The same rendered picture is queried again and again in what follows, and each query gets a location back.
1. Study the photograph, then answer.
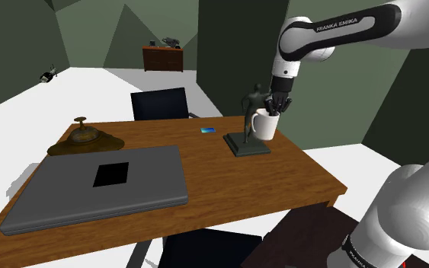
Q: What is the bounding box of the white mug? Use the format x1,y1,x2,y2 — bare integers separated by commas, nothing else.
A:
250,107,280,142

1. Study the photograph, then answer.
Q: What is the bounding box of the dark figure statue on base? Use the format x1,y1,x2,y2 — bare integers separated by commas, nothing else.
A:
223,83,273,158

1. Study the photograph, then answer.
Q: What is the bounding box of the wooden desk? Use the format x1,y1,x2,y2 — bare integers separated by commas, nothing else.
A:
0,115,348,268

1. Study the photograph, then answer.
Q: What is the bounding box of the brown wooden sideboard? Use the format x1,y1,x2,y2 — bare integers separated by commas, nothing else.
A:
142,37,184,73

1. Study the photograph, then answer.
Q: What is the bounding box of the dark blue chair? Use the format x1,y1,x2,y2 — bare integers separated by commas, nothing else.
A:
130,87,201,122
126,228,264,268

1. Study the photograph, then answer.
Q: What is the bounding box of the dark robot stand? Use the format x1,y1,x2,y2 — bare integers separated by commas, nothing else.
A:
240,203,429,268

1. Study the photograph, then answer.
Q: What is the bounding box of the brass desk bell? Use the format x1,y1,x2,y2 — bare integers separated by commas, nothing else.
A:
46,116,126,157

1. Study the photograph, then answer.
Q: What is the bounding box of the small black white gadget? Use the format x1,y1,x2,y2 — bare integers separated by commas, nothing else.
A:
39,63,59,85

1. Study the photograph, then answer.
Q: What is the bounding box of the grey closed laptop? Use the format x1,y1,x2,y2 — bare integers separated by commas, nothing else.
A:
0,145,190,237

